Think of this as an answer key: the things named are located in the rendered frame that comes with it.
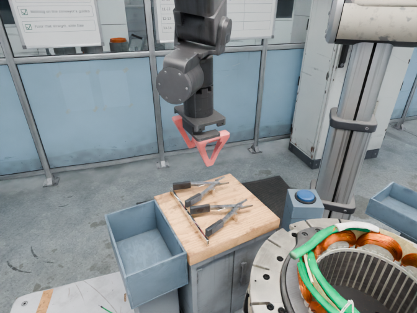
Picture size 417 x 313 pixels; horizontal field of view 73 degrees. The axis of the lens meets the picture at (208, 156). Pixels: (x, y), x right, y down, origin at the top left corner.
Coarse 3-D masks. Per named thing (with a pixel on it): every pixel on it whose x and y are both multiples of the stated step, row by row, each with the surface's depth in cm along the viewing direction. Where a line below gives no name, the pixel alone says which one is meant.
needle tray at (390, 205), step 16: (384, 192) 66; (400, 192) 67; (416, 192) 64; (368, 208) 63; (384, 208) 60; (400, 208) 65; (416, 208) 65; (400, 224) 58; (416, 224) 56; (416, 240) 57
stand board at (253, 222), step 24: (168, 192) 64; (192, 192) 64; (216, 192) 64; (240, 192) 64; (168, 216) 57; (192, 216) 57; (216, 216) 57; (240, 216) 57; (264, 216) 57; (192, 240) 51; (216, 240) 51; (240, 240) 53; (192, 264) 49
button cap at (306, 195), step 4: (300, 192) 67; (304, 192) 67; (308, 192) 67; (300, 196) 66; (304, 196) 66; (308, 196) 66; (312, 196) 66; (304, 200) 65; (308, 200) 65; (312, 200) 66
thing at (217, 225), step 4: (220, 220) 51; (212, 224) 51; (216, 224) 51; (220, 224) 51; (208, 228) 50; (212, 228) 50; (216, 228) 51; (220, 228) 52; (208, 232) 50; (212, 232) 50; (208, 236) 50
